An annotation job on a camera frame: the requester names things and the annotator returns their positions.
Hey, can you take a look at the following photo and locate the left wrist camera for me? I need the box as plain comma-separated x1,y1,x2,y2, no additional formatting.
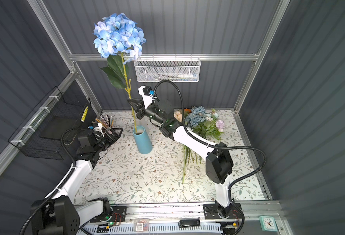
88,122,104,137

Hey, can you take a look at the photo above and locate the teal ceramic vase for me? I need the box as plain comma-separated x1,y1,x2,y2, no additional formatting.
133,126,152,154

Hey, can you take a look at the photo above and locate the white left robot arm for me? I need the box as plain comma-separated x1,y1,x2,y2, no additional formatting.
19,127,123,235

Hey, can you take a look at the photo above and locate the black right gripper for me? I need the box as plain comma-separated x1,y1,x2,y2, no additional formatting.
129,98,167,127

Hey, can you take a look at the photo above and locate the black wire wall basket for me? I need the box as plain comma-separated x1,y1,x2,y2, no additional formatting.
8,89,95,160

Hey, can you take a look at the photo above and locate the black remote device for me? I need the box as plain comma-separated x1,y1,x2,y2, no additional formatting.
178,219,200,228

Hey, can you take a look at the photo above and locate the dusty blue rose bunch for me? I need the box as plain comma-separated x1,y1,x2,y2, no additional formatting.
185,106,206,128

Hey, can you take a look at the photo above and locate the blue hydrangea flower stem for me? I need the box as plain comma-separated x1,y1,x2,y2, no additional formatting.
93,12,147,133

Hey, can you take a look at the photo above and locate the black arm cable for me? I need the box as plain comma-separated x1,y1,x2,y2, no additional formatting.
153,79,267,203
18,127,103,235

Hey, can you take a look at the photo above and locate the coloured pencils bundle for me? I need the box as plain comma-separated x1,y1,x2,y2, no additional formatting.
95,114,113,130

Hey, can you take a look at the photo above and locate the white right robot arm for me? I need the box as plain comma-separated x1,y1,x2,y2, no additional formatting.
127,99,235,218

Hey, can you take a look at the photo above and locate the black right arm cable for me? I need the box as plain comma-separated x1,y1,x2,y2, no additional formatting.
153,79,267,203

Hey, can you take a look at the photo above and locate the floral patterned table mat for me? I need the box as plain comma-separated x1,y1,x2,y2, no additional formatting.
71,110,266,206

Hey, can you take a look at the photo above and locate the white wire mesh basket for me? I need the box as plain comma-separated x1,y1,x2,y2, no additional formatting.
134,58,201,83

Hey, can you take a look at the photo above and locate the teal small clock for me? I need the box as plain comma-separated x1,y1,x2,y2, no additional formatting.
259,215,278,232

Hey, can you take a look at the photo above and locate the peach flower stem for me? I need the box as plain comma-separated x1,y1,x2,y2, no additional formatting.
174,110,184,122

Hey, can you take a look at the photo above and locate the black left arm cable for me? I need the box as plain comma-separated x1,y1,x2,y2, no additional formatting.
18,127,103,235

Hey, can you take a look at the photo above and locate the purple white flower bunch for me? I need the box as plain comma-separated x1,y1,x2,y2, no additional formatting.
194,109,225,141

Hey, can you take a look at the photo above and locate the white rose stem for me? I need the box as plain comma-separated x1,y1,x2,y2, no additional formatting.
182,145,202,184

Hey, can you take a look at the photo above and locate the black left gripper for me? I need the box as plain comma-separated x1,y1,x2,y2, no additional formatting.
93,127,121,154

